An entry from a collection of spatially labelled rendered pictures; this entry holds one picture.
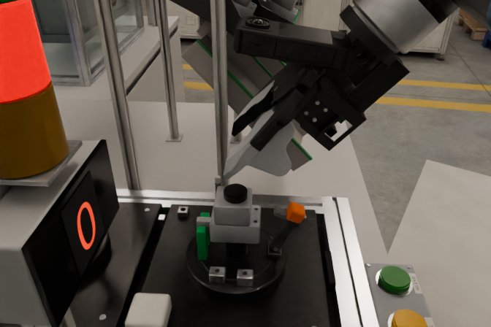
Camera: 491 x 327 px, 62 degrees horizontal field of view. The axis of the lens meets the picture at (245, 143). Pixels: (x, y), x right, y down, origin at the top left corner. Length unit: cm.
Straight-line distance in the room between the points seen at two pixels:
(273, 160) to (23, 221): 25
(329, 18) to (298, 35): 407
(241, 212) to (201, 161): 51
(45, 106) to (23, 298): 12
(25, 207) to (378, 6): 32
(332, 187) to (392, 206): 143
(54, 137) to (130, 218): 42
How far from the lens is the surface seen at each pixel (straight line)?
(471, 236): 90
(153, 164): 101
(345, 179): 96
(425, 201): 95
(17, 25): 25
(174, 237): 64
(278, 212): 52
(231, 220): 51
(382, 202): 235
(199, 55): 68
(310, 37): 41
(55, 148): 28
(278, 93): 42
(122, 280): 60
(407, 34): 40
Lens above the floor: 140
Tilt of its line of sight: 31 degrees down
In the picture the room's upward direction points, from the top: straight up
